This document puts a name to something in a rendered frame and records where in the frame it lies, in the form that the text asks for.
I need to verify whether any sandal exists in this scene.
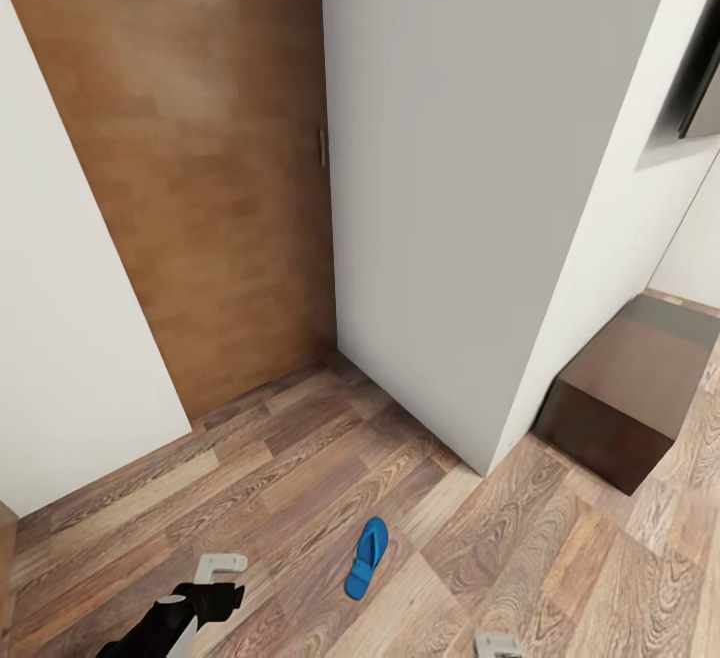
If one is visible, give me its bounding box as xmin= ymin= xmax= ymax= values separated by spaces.
xmin=346 ymin=517 xmax=388 ymax=601

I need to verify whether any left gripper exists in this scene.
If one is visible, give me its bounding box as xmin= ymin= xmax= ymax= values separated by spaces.
xmin=173 ymin=582 xmax=245 ymax=627

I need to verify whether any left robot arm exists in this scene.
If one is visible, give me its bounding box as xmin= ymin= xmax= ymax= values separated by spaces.
xmin=96 ymin=554 xmax=248 ymax=658

